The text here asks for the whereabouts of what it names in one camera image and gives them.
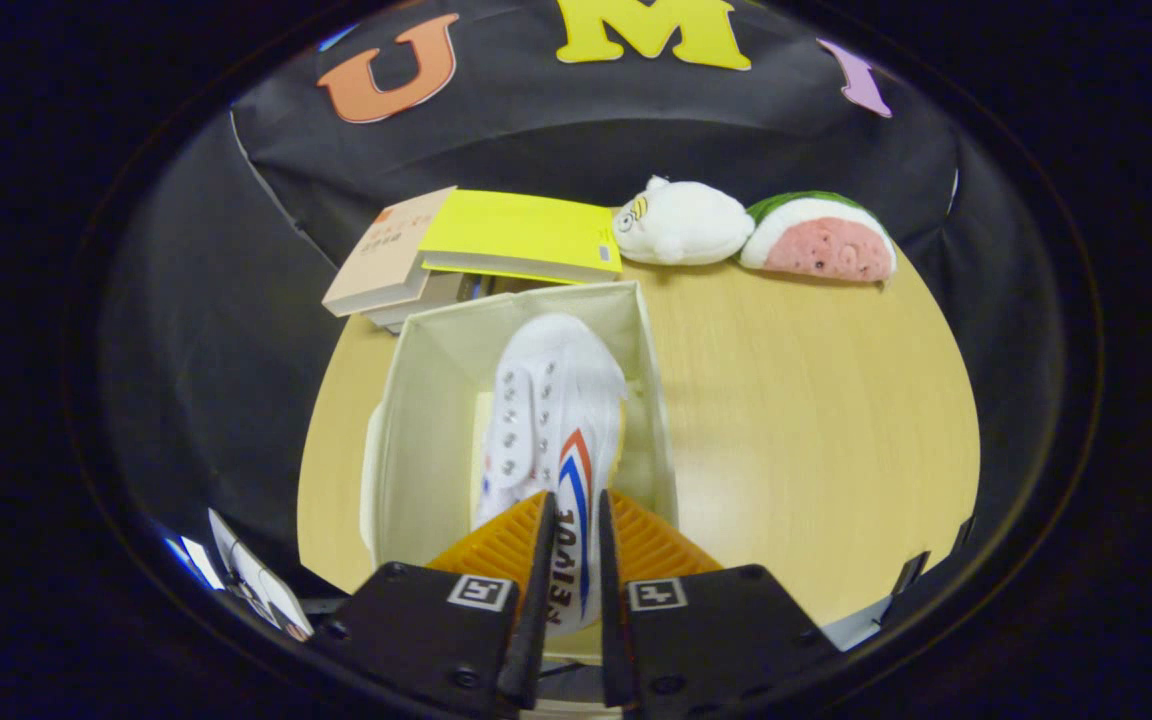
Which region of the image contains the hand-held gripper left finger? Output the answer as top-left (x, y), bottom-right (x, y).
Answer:
top-left (321, 490), bottom-right (557, 713)

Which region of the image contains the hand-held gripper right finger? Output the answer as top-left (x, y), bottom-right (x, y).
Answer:
top-left (596, 490), bottom-right (842, 716)

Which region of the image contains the white fabric storage box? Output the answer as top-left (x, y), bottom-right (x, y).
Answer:
top-left (360, 281), bottom-right (680, 576)

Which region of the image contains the white laptop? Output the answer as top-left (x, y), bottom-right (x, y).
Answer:
top-left (208, 508), bottom-right (315, 641)

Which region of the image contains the blue printed bag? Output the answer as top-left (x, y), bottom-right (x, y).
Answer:
top-left (164, 535), bottom-right (227, 591)

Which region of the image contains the yellow book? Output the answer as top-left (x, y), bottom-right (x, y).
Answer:
top-left (418, 189), bottom-right (624, 286)

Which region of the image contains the beige book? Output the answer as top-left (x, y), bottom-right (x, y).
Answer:
top-left (322, 186), bottom-right (459, 318)

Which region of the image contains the white plush toy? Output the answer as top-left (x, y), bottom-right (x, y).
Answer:
top-left (612, 176), bottom-right (755, 267)

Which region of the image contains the watermelon slice plush toy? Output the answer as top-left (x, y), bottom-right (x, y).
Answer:
top-left (738, 191), bottom-right (898, 283)

